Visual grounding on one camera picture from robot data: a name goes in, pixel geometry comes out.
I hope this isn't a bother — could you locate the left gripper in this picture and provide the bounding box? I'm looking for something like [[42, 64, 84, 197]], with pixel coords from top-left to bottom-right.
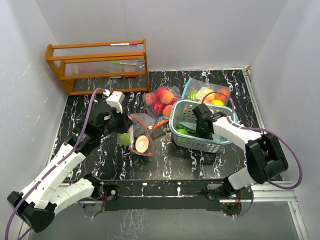
[[99, 105, 134, 138]]

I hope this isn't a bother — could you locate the yellow pear toy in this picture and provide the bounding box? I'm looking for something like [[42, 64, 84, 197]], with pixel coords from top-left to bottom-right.
[[203, 88, 216, 103]]

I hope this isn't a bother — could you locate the green custard apple toy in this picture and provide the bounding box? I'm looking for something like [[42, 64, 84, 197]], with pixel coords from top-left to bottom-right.
[[187, 91, 198, 101]]

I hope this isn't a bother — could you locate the green fruit toy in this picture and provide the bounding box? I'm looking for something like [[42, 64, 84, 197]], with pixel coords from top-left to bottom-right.
[[119, 133, 131, 147], [177, 128, 189, 135]]

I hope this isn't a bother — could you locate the green cucumber toy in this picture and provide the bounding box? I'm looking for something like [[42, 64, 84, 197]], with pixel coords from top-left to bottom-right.
[[176, 123, 196, 136]]

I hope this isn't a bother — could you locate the orange pumpkin toy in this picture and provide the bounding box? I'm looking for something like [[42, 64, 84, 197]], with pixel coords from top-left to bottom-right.
[[215, 88, 230, 101]]

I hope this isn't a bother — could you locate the blue zipper plastic bag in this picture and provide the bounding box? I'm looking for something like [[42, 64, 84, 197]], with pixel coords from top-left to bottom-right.
[[181, 78, 231, 106]]

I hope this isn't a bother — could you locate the orange zipper bag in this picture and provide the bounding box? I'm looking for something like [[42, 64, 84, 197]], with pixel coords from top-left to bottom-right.
[[142, 86, 182, 126], [116, 113, 156, 157]]

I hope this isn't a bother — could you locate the orange yellow peach toy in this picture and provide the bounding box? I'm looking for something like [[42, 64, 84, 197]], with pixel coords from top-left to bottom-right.
[[159, 90, 175, 105]]

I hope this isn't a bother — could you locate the brown kiwi toy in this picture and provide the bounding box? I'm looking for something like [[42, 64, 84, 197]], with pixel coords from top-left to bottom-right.
[[135, 135, 150, 153]]

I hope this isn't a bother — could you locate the red apple toy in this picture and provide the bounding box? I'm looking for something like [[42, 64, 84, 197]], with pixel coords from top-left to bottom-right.
[[151, 100, 166, 116]]

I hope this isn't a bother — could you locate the pink fruit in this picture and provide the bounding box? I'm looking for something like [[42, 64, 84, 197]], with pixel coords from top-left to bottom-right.
[[144, 92, 157, 106]]

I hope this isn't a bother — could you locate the pink red dragonfruit toy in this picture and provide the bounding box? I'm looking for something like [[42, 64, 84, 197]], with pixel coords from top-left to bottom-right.
[[154, 87, 168, 101]]

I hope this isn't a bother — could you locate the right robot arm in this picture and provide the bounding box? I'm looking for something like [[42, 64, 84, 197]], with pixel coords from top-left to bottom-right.
[[192, 103, 289, 199]]

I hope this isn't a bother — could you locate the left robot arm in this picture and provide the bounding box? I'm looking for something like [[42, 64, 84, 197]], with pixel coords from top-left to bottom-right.
[[7, 102, 133, 233]]

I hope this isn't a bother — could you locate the light blue plastic basket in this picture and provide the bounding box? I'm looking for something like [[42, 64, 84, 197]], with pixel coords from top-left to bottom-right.
[[169, 99, 232, 153]]

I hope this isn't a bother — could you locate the wooden shelf rack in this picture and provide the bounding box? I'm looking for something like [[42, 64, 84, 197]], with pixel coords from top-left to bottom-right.
[[44, 39, 150, 96]]

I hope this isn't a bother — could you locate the green marker pen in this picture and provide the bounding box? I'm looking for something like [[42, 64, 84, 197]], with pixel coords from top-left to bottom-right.
[[113, 61, 138, 66]]

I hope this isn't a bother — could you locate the pink white marker pen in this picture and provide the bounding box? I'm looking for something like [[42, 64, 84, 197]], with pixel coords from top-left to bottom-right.
[[110, 42, 138, 47]]

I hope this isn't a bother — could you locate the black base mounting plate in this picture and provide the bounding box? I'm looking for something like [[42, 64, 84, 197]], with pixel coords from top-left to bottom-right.
[[74, 178, 253, 213]]

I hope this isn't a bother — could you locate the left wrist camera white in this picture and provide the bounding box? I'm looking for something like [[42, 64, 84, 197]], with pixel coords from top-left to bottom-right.
[[103, 89, 125, 114]]

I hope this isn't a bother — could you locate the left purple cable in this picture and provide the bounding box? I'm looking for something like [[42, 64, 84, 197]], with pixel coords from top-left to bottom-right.
[[4, 87, 110, 240]]

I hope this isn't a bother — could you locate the purple cable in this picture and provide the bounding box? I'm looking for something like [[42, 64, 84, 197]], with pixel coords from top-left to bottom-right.
[[201, 91, 304, 190], [4, 87, 110, 240]]

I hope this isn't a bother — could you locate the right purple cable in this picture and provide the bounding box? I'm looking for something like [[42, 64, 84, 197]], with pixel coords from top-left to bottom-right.
[[201, 91, 304, 190]]

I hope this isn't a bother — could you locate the aluminium rail frame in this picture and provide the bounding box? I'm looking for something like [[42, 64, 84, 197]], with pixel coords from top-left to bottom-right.
[[18, 67, 308, 240]]

